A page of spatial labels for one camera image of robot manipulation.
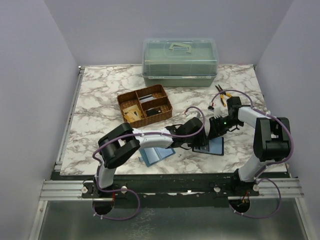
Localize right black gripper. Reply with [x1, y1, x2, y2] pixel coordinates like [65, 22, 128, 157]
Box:
[207, 115, 244, 141]

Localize black leather card holder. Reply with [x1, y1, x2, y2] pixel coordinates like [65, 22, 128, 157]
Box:
[192, 136, 224, 156]

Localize dark credit card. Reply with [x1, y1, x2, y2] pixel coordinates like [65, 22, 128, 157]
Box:
[145, 107, 162, 117]

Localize brown wicker divided tray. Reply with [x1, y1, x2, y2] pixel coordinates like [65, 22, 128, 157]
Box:
[117, 84, 173, 128]

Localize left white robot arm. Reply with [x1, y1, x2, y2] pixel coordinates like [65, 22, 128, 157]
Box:
[92, 117, 209, 198]

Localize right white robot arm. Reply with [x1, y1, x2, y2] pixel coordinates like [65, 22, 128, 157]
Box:
[208, 96, 293, 196]

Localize blue plastic card sleeve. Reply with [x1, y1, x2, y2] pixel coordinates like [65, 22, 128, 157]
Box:
[139, 147, 176, 167]

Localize gold cards in tray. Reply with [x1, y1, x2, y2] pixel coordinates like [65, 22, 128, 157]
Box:
[122, 104, 142, 123]

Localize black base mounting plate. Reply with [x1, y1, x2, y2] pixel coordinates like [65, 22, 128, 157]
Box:
[81, 173, 259, 208]

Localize green clear-lid storage box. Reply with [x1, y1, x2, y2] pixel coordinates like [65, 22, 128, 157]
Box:
[141, 38, 219, 87]

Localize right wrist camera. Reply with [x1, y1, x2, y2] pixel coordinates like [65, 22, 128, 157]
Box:
[207, 105, 222, 118]

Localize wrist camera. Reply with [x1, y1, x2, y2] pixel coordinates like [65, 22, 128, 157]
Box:
[207, 105, 222, 118]
[189, 111, 203, 120]

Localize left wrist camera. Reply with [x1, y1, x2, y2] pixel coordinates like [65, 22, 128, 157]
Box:
[189, 111, 203, 120]

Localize yellow handled pliers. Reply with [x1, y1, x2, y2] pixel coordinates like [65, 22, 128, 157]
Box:
[215, 84, 232, 107]

